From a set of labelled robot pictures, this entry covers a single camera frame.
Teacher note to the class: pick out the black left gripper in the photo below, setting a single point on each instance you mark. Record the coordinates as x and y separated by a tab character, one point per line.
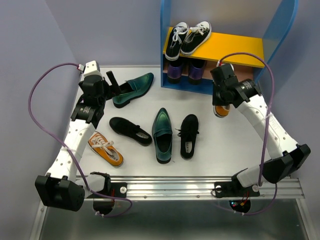
113	90

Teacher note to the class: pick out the black white sneaker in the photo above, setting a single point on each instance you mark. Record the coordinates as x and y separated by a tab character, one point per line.
176	38
199	34

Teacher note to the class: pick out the aluminium mounting rail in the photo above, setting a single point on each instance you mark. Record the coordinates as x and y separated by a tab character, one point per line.
200	188

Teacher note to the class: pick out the orange sneaker white laces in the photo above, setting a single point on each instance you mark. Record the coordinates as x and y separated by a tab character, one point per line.
221	111

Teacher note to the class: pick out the purple boot right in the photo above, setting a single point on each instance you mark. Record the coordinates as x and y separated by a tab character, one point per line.
196	70

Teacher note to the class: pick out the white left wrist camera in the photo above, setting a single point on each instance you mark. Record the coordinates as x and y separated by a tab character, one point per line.
92	68

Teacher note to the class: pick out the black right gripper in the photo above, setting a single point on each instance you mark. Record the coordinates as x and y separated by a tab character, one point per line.
216	101

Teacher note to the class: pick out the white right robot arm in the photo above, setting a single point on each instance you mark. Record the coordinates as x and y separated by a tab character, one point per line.
286	154

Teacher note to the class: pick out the green loafer back left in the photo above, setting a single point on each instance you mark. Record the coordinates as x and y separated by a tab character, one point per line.
133	89

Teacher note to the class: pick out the black white sneaker left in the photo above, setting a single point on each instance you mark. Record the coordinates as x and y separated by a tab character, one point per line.
176	38

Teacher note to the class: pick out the blue shoe shelf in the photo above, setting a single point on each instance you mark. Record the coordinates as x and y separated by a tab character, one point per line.
247	54

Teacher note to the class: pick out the black white sneaker right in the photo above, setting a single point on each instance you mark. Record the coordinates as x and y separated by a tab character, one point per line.
199	34

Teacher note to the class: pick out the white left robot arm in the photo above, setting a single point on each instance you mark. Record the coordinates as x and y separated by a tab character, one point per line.
65	186

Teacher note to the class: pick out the green loafer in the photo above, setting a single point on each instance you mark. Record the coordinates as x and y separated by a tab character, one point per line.
133	89
162	134

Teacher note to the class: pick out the purple boot left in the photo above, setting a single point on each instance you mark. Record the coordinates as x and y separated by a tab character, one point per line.
174	71

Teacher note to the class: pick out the black lace-up sneaker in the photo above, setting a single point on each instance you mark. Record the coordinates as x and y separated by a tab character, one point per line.
188	134

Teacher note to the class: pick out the black slip-on sneaker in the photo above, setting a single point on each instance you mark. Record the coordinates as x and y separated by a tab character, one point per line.
128	129

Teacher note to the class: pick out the green loafer centre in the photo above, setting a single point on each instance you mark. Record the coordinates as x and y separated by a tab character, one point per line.
162	134

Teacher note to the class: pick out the purple boot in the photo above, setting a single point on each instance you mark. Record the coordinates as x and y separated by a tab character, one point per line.
174	71
196	70

